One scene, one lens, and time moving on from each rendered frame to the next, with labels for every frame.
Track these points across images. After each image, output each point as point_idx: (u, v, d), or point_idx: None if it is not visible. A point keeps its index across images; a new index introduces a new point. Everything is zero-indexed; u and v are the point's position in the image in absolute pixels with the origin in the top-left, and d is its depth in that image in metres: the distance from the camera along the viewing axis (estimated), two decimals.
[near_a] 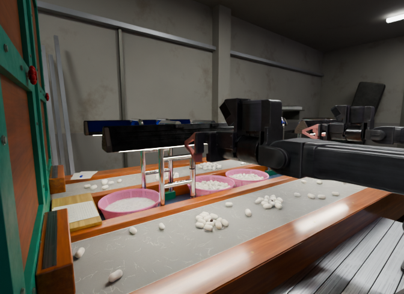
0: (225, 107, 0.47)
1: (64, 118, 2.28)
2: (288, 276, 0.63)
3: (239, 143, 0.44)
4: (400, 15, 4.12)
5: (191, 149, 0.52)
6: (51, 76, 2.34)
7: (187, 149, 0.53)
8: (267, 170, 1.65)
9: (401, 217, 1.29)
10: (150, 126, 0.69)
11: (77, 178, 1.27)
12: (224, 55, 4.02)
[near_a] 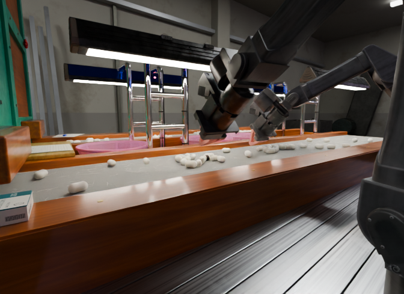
0: (201, 88, 0.52)
1: (54, 92, 2.16)
2: (297, 204, 0.51)
3: (220, 97, 0.46)
4: None
5: (205, 140, 0.55)
6: (41, 49, 2.22)
7: (202, 144, 0.56)
8: None
9: None
10: (130, 30, 0.57)
11: (59, 136, 1.15)
12: (223, 39, 3.90)
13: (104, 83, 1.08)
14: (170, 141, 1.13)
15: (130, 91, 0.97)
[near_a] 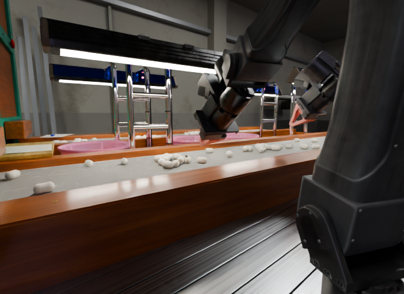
0: (201, 88, 0.52)
1: (47, 92, 2.16)
2: (269, 205, 0.51)
3: (220, 95, 0.46)
4: None
5: (205, 140, 0.55)
6: (34, 49, 2.22)
7: (202, 144, 0.56)
8: None
9: None
10: (105, 30, 0.57)
11: (47, 137, 1.15)
12: (220, 39, 3.90)
13: (91, 83, 1.08)
14: (157, 141, 1.13)
15: (116, 91, 0.97)
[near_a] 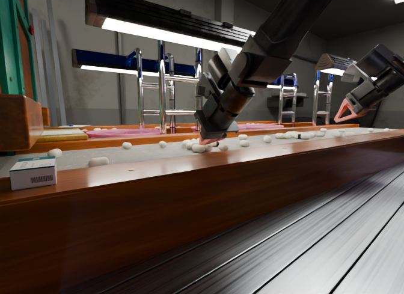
0: (201, 88, 0.53)
1: (57, 86, 2.13)
2: (330, 186, 0.48)
3: (220, 97, 0.46)
4: None
5: (205, 139, 0.55)
6: (44, 42, 2.19)
7: (202, 144, 0.56)
8: None
9: None
10: (148, 2, 0.53)
11: (66, 127, 1.12)
12: None
13: (112, 71, 1.04)
14: (180, 131, 1.10)
15: (140, 77, 0.93)
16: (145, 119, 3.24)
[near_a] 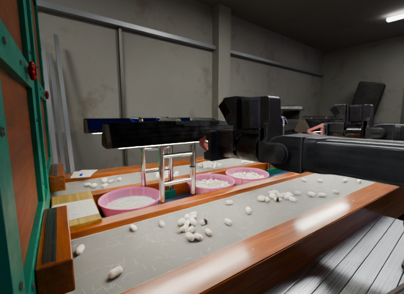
0: (224, 106, 0.47)
1: (64, 117, 2.28)
2: (288, 273, 0.63)
3: (239, 141, 0.44)
4: (400, 15, 4.12)
5: (206, 147, 0.55)
6: (51, 74, 2.34)
7: (202, 147, 0.56)
8: (267, 169, 1.65)
9: (401, 215, 1.29)
10: (150, 123, 0.68)
11: (77, 177, 1.27)
12: (224, 55, 4.01)
13: None
14: None
15: None
16: None
